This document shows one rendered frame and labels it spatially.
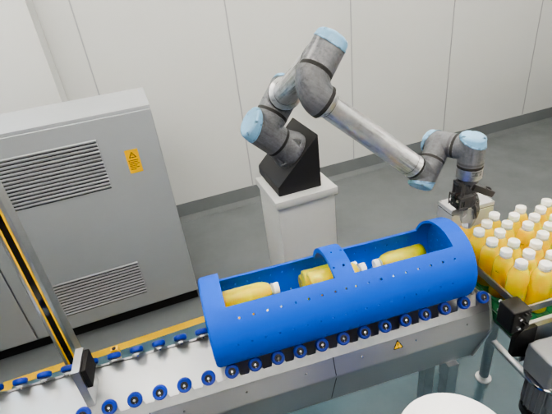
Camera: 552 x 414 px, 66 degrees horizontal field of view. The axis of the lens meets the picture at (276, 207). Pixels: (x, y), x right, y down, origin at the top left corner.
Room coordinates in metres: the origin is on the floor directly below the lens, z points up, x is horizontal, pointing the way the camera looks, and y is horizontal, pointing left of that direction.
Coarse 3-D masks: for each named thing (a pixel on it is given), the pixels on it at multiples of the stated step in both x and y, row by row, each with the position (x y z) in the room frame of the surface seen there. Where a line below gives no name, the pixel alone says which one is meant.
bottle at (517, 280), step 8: (512, 272) 1.09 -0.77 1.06; (520, 272) 1.07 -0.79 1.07; (528, 272) 1.07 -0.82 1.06; (512, 280) 1.08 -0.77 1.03; (520, 280) 1.06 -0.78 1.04; (528, 280) 1.06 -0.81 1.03; (504, 288) 1.10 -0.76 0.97; (512, 288) 1.07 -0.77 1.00; (520, 288) 1.06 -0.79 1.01; (520, 296) 1.06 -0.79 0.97
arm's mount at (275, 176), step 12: (300, 132) 1.95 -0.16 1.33; (312, 132) 1.86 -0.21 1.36; (312, 144) 1.81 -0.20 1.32; (300, 156) 1.80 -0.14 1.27; (312, 156) 1.81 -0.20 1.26; (264, 168) 1.98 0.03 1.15; (276, 168) 1.89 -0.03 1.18; (288, 168) 1.81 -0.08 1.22; (300, 168) 1.79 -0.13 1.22; (312, 168) 1.81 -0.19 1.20; (276, 180) 1.82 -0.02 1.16; (288, 180) 1.77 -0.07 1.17; (300, 180) 1.79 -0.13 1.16; (312, 180) 1.81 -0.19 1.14; (276, 192) 1.79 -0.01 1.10; (288, 192) 1.77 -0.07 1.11
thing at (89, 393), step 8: (80, 352) 0.95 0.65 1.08; (88, 352) 0.95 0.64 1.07; (80, 360) 0.92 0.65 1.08; (88, 360) 0.93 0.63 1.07; (72, 368) 0.89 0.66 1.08; (80, 368) 0.89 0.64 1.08; (88, 368) 0.91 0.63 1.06; (72, 376) 0.87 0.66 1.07; (80, 376) 0.87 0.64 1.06; (88, 376) 0.88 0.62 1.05; (96, 376) 0.97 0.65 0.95; (80, 384) 0.87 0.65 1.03; (88, 384) 0.88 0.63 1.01; (96, 384) 0.94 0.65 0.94; (80, 392) 0.87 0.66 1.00; (88, 392) 0.87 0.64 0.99; (96, 392) 0.92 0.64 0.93; (88, 400) 0.87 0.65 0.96
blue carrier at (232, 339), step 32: (448, 224) 1.16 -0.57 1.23; (320, 256) 1.20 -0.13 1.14; (352, 256) 1.24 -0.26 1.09; (416, 256) 1.05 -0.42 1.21; (448, 256) 1.05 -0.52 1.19; (224, 288) 1.15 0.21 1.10; (288, 288) 1.18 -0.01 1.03; (320, 288) 0.97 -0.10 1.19; (352, 288) 0.98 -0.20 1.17; (384, 288) 0.98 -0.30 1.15; (416, 288) 0.99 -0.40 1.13; (448, 288) 1.01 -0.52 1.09; (224, 320) 0.90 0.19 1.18; (256, 320) 0.91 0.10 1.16; (288, 320) 0.92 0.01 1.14; (320, 320) 0.93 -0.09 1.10; (352, 320) 0.95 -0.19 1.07; (224, 352) 0.87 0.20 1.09; (256, 352) 0.89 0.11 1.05
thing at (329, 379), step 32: (416, 320) 1.05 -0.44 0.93; (480, 320) 1.06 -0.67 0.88; (160, 352) 1.05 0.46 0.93; (192, 352) 1.04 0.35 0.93; (288, 352) 0.98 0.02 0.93; (352, 352) 0.97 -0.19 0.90; (384, 352) 0.98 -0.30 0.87; (416, 352) 1.00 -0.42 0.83; (448, 352) 1.06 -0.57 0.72; (64, 384) 0.97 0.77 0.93; (128, 384) 0.94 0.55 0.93; (192, 384) 0.90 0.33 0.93; (256, 384) 0.90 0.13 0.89; (288, 384) 0.91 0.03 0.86; (320, 384) 0.93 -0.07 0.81; (352, 384) 0.99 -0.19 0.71
